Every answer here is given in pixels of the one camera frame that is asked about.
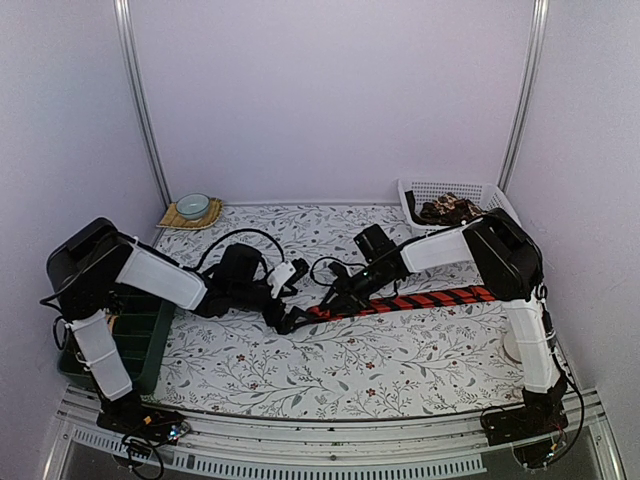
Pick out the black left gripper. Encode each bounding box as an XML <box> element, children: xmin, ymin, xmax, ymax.
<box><xmin>232</xmin><ymin>283</ymin><xmax>316</xmax><ymax>336</ymax></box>

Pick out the left aluminium frame post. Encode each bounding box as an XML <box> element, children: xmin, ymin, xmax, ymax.
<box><xmin>113</xmin><ymin>0</ymin><xmax>172</xmax><ymax>208</ymax></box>

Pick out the white perforated plastic basket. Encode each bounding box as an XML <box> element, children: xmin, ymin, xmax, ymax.
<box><xmin>396</xmin><ymin>178</ymin><xmax>521</xmax><ymax>236</ymax></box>

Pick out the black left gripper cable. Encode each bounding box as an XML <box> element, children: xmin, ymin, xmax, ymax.
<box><xmin>192</xmin><ymin>228</ymin><xmax>286</xmax><ymax>274</ymax></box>

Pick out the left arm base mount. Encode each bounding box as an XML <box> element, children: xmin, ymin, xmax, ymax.
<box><xmin>95</xmin><ymin>389</ymin><xmax>194</xmax><ymax>469</ymax></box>

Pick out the right aluminium frame post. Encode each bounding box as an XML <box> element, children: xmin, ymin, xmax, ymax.
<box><xmin>498</xmin><ymin>0</ymin><xmax>550</xmax><ymax>192</ymax></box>

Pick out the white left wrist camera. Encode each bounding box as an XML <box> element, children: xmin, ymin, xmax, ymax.
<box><xmin>266</xmin><ymin>261</ymin><xmax>296</xmax><ymax>298</ymax></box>

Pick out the red black striped tie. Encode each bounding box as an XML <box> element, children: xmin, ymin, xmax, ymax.
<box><xmin>307</xmin><ymin>286</ymin><xmax>497</xmax><ymax>321</ymax></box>

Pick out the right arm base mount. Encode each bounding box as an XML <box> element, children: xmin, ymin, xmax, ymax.
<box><xmin>479</xmin><ymin>382</ymin><xmax>586</xmax><ymax>471</ymax></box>

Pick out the brown patterned tie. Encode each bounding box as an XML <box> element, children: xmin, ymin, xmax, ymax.
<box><xmin>418</xmin><ymin>192</ymin><xmax>485</xmax><ymax>226</ymax></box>

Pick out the floral patterned table mat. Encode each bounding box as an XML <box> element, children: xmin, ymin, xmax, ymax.
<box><xmin>148</xmin><ymin>205</ymin><xmax>524</xmax><ymax>420</ymax></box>

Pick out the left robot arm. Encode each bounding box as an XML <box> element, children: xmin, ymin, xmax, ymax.
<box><xmin>40</xmin><ymin>217</ymin><xmax>309</xmax><ymax>434</ymax></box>

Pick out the black floral rolled tie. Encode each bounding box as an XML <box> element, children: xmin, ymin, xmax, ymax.
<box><xmin>105</xmin><ymin>292</ymin><xmax>124</xmax><ymax>316</ymax></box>

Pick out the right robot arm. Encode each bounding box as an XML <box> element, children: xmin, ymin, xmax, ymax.
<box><xmin>318</xmin><ymin>208</ymin><xmax>567</xmax><ymax>436</ymax></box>

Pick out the dark green divided organizer box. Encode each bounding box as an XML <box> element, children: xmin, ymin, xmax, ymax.
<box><xmin>57</xmin><ymin>285</ymin><xmax>175</xmax><ymax>400</ymax></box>

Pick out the white ceramic mug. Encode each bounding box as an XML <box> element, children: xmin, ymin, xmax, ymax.
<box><xmin>502</xmin><ymin>330</ymin><xmax>522</xmax><ymax>364</ymax></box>

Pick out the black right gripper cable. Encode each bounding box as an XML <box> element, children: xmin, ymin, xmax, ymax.
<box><xmin>309</xmin><ymin>256</ymin><xmax>366</xmax><ymax>289</ymax></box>

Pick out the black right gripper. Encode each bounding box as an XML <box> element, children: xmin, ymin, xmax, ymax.
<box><xmin>321</xmin><ymin>259</ymin><xmax>397</xmax><ymax>313</ymax></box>

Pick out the aluminium frame post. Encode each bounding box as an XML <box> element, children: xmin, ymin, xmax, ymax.
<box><xmin>113</xmin><ymin>0</ymin><xmax>172</xmax><ymax>208</ymax></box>
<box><xmin>498</xmin><ymin>0</ymin><xmax>550</xmax><ymax>192</ymax></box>

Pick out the tan patterned rolled tie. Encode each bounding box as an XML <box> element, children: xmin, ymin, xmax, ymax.
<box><xmin>105</xmin><ymin>313</ymin><xmax>119</xmax><ymax>334</ymax></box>

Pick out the light blue bowl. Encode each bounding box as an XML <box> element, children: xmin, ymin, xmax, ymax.
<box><xmin>175</xmin><ymin>193</ymin><xmax>210</xmax><ymax>220</ymax></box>

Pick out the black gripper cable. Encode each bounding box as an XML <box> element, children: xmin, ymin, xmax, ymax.
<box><xmin>309</xmin><ymin>256</ymin><xmax>366</xmax><ymax>289</ymax></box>
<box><xmin>192</xmin><ymin>228</ymin><xmax>286</xmax><ymax>274</ymax></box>

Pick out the slotted aluminium front rail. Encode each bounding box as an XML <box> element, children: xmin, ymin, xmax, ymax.
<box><xmin>42</xmin><ymin>404</ymin><xmax>631</xmax><ymax>479</ymax></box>

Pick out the yellow woven coaster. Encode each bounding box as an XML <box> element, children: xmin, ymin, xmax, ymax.
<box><xmin>157</xmin><ymin>198</ymin><xmax>224</xmax><ymax>231</ymax></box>

